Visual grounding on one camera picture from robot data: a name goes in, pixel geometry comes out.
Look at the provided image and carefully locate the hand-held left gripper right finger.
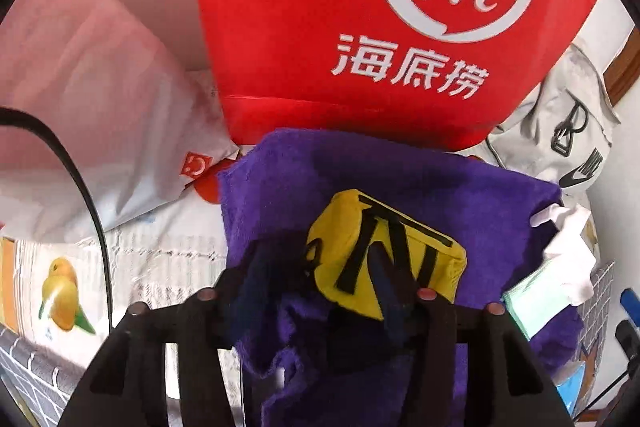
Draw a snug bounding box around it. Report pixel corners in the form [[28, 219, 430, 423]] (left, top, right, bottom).
[[367, 254, 574, 427]]

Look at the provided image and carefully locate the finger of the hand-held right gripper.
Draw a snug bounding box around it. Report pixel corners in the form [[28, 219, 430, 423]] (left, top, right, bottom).
[[615, 288, 640, 359]]

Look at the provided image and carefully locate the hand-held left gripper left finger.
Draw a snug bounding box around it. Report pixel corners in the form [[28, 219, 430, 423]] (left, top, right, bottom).
[[57, 248, 281, 427]]

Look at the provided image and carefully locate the purple towel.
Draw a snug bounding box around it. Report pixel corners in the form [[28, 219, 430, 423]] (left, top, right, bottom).
[[217, 127, 586, 427]]

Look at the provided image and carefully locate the beige shoulder bag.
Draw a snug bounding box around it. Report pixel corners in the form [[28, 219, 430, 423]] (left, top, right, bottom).
[[487, 39, 623, 192]]

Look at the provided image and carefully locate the white sock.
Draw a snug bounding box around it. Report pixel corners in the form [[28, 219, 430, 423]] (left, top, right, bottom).
[[530, 202, 598, 308]]

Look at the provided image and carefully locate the blue tissue pack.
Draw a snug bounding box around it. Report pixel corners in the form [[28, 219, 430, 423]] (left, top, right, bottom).
[[552, 354, 590, 408]]

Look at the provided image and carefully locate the pale green sock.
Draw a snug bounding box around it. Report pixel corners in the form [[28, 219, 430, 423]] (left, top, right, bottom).
[[502, 267, 571, 340]]

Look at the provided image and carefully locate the fruit-print bed sheet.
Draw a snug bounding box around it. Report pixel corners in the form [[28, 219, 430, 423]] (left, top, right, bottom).
[[0, 157, 251, 403]]

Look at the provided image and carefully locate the grey checked blanket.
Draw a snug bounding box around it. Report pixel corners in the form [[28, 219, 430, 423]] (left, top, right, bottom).
[[0, 259, 618, 427]]

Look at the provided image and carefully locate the white plastic bag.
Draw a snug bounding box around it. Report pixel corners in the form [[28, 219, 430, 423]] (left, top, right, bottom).
[[0, 0, 241, 228]]

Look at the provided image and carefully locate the red paper bag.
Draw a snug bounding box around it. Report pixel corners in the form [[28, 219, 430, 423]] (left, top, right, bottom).
[[190, 0, 608, 152]]

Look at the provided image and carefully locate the black cable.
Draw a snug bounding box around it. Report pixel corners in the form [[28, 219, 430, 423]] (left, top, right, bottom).
[[0, 107, 113, 333]]

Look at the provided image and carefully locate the brown wooden door frame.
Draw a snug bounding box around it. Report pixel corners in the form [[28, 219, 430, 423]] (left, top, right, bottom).
[[606, 0, 640, 108]]

